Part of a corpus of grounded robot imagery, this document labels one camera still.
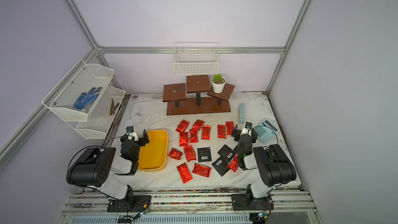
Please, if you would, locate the black tea bag packet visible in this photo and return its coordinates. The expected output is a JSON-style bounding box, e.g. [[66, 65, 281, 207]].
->
[[217, 145, 237, 163], [198, 147, 212, 162], [211, 157, 230, 177]]

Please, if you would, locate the yellow plastic storage box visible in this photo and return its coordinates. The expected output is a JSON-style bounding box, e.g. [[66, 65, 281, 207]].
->
[[138, 130, 169, 172]]

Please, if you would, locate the eleventh red tea bag packet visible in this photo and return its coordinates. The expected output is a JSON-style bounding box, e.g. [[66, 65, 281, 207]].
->
[[176, 163, 193, 184]]

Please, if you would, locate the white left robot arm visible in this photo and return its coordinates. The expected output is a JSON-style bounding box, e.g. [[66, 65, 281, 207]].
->
[[66, 126, 149, 203]]

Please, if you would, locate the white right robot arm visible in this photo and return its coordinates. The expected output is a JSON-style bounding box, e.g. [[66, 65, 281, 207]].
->
[[231, 122, 297, 212]]

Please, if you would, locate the teal calculator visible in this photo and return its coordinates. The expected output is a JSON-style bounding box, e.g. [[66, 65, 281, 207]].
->
[[253, 119, 280, 143]]

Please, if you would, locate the pale green eraser block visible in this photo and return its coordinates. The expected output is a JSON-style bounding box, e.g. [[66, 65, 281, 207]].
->
[[238, 103, 245, 123]]

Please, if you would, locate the brown twig bundle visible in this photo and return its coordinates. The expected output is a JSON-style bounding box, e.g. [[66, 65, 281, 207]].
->
[[109, 99, 120, 116]]

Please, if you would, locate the lower white mesh shelf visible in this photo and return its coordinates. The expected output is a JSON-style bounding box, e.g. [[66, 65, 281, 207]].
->
[[74, 86, 125, 140]]

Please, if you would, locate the white mesh shelf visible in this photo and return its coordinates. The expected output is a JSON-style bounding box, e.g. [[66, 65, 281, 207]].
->
[[42, 59, 114, 122], [74, 86, 125, 140]]

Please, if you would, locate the blue dotted work glove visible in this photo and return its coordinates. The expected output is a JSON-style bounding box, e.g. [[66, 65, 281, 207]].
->
[[73, 87, 103, 110]]

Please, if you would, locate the white potted green plant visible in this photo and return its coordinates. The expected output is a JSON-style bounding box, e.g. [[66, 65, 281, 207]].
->
[[211, 74, 226, 94]]

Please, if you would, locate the brown wooden tiered stand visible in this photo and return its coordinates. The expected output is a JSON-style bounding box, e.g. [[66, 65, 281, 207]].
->
[[163, 75, 235, 116]]

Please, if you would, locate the upper white mesh shelf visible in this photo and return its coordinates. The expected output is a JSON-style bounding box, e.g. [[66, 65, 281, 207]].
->
[[42, 59, 114, 122]]

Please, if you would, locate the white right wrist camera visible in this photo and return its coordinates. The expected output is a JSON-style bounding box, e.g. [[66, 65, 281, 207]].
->
[[241, 121, 252, 135]]

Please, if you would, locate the white wire wall basket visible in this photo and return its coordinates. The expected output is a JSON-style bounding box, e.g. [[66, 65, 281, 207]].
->
[[172, 42, 219, 76]]

